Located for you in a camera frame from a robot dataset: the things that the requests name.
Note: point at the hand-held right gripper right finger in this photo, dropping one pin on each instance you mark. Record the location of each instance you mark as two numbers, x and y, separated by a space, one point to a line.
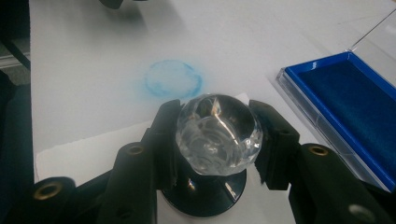
317 180

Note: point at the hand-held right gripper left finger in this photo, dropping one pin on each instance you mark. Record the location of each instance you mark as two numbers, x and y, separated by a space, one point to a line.
134 180

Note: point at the blue ink pad clear case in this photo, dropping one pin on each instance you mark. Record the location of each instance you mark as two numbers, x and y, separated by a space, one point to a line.
348 102

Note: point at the black stamp with crystal knob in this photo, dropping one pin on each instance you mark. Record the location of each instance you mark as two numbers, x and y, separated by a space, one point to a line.
218 137

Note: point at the white paper sheet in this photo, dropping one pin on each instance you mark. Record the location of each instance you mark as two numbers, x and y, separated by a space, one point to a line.
87 155

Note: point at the metal floor rail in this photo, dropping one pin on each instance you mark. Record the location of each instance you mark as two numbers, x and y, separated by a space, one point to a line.
12 60

